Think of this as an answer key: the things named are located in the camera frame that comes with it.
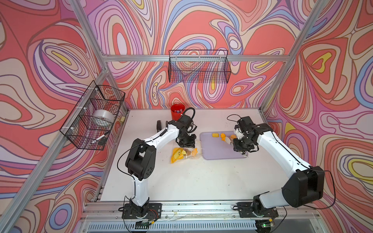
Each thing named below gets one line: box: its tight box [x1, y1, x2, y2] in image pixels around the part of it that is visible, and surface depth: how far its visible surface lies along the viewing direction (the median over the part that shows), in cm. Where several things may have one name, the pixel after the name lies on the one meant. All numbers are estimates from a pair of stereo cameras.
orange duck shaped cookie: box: [220, 133, 226, 142], surface depth 103 cm
